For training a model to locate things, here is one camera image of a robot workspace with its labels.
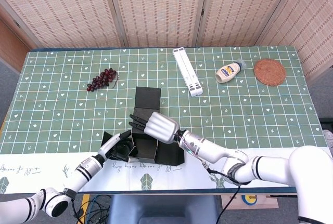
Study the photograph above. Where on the green checked tablecloth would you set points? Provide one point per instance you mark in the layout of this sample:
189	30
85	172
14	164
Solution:
234	117

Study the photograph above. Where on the woven bamboo folding screen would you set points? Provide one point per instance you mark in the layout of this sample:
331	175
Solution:
156	8

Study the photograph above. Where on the grey white sneaker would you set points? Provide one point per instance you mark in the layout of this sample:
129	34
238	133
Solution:
328	141

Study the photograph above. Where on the brown wooden door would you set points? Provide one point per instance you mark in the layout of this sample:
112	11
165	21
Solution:
10	50

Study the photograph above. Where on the white folding laptop stand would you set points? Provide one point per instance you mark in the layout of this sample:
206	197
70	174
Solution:
187	73

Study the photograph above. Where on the dark red grape bunch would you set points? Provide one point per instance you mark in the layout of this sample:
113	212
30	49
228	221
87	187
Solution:
101	79

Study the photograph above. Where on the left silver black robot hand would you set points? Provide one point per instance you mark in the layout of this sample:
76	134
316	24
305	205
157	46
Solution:
110	144

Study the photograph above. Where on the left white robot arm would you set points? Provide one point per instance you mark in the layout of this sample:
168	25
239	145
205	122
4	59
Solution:
83	172

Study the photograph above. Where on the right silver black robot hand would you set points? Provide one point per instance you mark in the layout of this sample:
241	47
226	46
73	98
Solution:
161	128

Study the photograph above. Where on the mayonnaise squeeze bottle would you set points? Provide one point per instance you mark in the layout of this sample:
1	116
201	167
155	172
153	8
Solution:
227	72

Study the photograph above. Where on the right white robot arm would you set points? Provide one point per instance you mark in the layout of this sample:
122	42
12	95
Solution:
221	153

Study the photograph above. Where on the round woven rattan coaster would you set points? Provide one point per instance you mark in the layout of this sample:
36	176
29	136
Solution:
270	72

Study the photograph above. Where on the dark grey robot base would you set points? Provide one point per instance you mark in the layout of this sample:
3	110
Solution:
161	208

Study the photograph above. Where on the black cardboard box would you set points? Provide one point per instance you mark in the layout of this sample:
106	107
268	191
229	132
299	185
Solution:
148	99

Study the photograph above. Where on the plywood crate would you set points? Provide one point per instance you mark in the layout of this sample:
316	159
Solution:
260	203

